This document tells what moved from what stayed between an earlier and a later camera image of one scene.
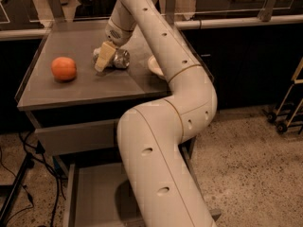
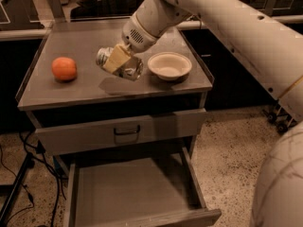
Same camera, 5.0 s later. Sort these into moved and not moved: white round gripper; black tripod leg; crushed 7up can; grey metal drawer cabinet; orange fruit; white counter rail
Moved: white round gripper; crushed 7up can
Not moved: orange fruit; black tripod leg; white counter rail; grey metal drawer cabinet
